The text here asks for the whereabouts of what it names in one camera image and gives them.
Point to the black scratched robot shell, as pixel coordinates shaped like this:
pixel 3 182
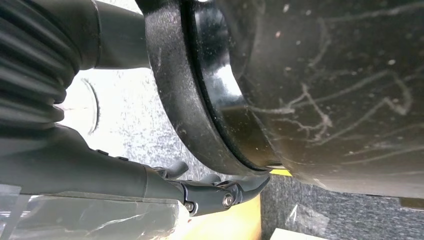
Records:
pixel 331 82

